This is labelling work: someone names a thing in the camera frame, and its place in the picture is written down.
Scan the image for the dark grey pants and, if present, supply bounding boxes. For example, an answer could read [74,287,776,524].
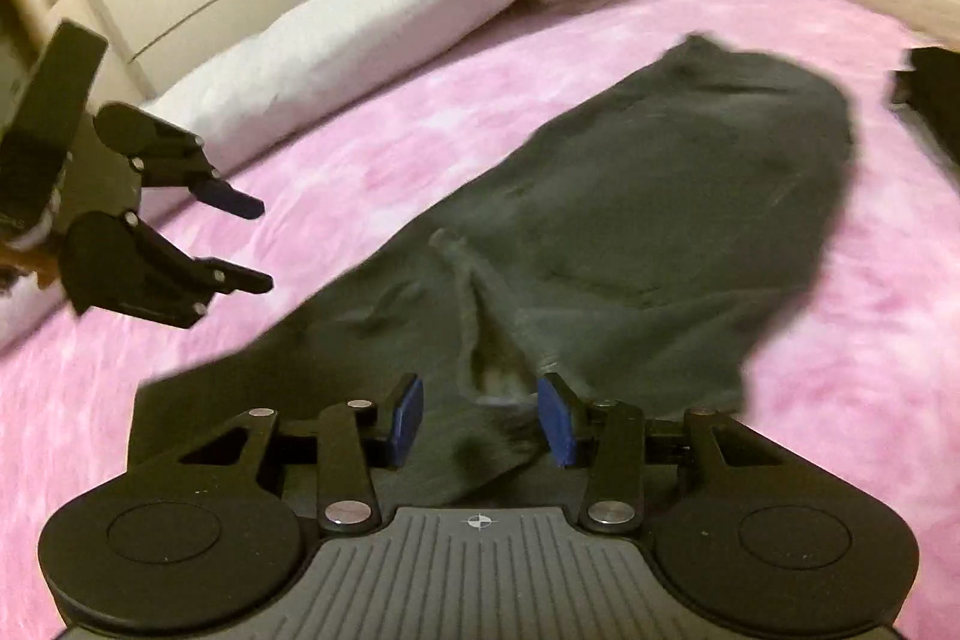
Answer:
[127,32,857,515]

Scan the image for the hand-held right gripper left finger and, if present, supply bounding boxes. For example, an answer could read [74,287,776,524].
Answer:
[178,373,425,533]

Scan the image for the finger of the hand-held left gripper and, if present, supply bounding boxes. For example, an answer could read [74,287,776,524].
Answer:
[135,218,275,330]
[131,115,266,221]

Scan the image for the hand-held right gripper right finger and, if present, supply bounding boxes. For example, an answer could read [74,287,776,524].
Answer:
[535,373,781,533]

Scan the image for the white duvet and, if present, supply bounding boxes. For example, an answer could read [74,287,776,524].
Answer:
[0,0,743,352]

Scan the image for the black flat object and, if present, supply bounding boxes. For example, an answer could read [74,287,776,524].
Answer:
[889,46,960,195]

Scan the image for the pink floral blanket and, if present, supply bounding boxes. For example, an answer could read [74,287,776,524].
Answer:
[0,0,960,640]

